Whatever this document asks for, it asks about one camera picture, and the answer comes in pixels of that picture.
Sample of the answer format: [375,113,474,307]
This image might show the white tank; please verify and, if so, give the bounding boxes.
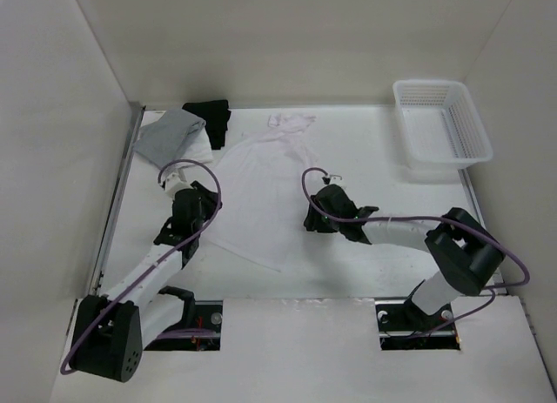
[172,129,214,164]
[206,113,319,272]

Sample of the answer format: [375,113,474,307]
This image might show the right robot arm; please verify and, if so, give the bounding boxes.
[304,184,506,332]

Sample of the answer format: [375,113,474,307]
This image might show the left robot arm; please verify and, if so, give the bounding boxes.
[60,181,222,383]

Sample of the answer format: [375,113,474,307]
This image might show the white folded tank top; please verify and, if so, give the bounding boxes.
[172,129,214,164]

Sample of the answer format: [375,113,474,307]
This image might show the grey folded tank top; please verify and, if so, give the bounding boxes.
[133,109,206,169]

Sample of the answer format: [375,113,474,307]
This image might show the black folded tank top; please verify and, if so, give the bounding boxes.
[182,99,232,151]

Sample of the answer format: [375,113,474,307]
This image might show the white plastic mesh basket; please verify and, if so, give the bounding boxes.
[393,79,493,171]

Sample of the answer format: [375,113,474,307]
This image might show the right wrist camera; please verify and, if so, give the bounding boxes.
[321,173,343,185]

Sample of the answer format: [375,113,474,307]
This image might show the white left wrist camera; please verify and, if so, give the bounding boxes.
[159,171,191,199]

